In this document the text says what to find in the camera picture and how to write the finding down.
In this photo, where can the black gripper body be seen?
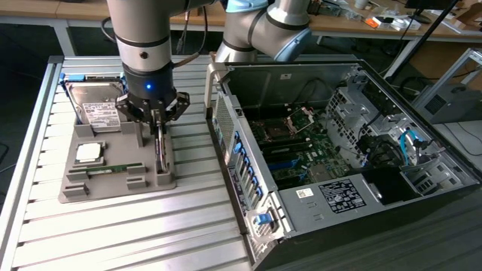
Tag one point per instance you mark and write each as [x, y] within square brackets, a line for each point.
[148, 82]

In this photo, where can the black graphics card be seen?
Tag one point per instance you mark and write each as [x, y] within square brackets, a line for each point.
[162, 152]

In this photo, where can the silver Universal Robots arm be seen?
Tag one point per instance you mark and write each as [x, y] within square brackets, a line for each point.
[143, 28]

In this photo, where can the hard disk in blue caddy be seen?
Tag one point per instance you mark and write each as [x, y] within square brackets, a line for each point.
[87, 93]

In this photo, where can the silver CPU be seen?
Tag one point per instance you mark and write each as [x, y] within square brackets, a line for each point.
[88, 152]

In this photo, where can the green RAM stick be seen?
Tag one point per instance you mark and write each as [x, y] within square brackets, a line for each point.
[108, 168]

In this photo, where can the CPU socket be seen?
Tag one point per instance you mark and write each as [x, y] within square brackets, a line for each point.
[275, 131]

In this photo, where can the grey parts rack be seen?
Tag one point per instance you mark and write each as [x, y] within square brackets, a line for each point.
[112, 186]

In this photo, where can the black RAM slot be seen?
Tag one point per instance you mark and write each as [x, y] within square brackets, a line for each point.
[286, 149]

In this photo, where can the metal socket cover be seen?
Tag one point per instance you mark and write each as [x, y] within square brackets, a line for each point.
[300, 118]

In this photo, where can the blue expansion slot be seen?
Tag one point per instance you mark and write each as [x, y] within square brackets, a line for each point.
[282, 165]

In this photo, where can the wooden desk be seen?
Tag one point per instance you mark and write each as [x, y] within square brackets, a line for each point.
[37, 11]
[358, 26]

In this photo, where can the green motherboard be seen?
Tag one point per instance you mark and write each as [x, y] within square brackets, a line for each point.
[319, 158]

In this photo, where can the grey chipset heatsink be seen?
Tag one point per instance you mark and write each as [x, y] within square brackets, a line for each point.
[319, 172]

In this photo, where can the metal disk bay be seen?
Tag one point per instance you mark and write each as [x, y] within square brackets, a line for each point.
[346, 113]

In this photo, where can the blue case latch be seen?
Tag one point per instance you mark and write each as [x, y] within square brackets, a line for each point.
[262, 219]

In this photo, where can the grey power supply unit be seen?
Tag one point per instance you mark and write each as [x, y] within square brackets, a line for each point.
[319, 203]

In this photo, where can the orange small box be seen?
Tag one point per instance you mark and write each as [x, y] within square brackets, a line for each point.
[373, 22]

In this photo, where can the white cup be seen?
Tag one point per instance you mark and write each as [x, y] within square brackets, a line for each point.
[362, 3]

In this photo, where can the open black PC case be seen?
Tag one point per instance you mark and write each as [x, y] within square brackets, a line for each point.
[338, 245]

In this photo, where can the white small box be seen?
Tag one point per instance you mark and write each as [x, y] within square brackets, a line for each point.
[411, 26]

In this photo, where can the black slanted pole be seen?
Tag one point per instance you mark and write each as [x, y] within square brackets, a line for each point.
[425, 35]

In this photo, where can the black monitor stand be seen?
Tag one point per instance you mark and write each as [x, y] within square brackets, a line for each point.
[422, 17]

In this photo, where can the grey metal cabinet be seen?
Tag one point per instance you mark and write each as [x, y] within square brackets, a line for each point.
[451, 104]

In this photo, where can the brown cardboard piece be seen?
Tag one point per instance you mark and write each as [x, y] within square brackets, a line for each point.
[470, 14]

